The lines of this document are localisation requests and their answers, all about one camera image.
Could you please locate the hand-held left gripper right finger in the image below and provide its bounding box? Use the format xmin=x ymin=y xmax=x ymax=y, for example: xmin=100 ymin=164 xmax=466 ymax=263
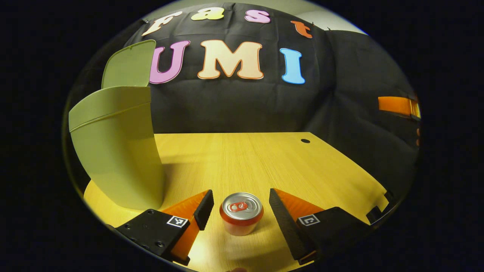
xmin=269 ymin=188 xmax=373 ymax=265

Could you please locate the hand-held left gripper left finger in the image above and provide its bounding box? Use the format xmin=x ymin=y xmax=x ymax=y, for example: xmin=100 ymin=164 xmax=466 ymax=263
xmin=115 ymin=190 xmax=214 ymax=266

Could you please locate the red pop can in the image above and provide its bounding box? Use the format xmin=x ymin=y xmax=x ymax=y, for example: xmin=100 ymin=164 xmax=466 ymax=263
xmin=219 ymin=192 xmax=264 ymax=236

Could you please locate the pale green garbage bin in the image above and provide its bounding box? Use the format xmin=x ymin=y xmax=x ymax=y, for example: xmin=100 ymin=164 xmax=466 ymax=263
xmin=68 ymin=39 xmax=166 ymax=211

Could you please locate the wooden desktop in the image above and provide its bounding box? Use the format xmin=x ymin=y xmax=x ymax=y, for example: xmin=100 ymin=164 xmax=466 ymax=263
xmin=83 ymin=132 xmax=396 ymax=272

